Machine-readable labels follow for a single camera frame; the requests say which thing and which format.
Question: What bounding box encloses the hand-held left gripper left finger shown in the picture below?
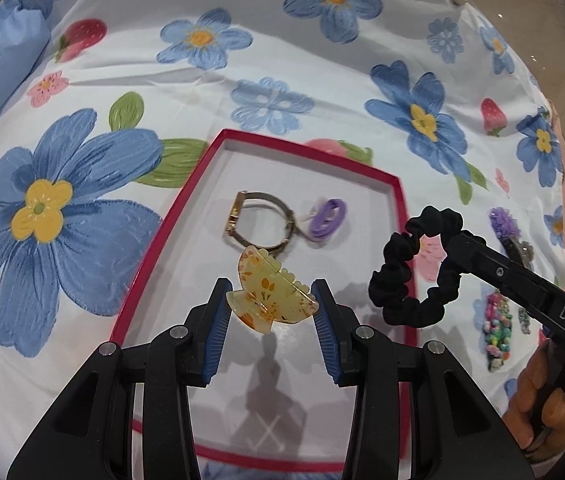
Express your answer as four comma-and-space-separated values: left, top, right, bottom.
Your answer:
6, 277, 236, 480

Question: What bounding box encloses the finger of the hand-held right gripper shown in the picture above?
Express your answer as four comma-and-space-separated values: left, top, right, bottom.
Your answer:
441, 231, 551, 311

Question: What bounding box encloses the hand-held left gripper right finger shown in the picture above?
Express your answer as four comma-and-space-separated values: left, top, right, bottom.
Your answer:
311, 278, 528, 480

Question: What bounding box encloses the purple flower hair clip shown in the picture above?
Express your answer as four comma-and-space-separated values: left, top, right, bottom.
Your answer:
490, 207, 534, 268

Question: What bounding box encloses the colorful bead bracelet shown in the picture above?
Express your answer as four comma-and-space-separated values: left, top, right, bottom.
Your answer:
480, 292, 513, 373

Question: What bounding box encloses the yellow floral hair claw clip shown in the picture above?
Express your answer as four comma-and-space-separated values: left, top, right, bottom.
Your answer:
226, 245, 320, 333

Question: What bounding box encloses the red shallow box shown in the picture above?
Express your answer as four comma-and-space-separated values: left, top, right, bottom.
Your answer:
110, 128, 418, 463

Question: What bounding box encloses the black scrunchie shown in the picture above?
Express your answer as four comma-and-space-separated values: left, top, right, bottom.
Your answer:
371, 205, 466, 330

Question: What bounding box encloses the person's right hand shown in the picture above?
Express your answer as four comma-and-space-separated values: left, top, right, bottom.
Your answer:
505, 345, 565, 463

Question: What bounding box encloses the gold wristwatch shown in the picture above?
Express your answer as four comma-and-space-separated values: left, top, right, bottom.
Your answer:
225, 190, 297, 253

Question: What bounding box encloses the purple coil hair tie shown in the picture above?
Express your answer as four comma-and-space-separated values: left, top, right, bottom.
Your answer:
304, 197, 351, 246

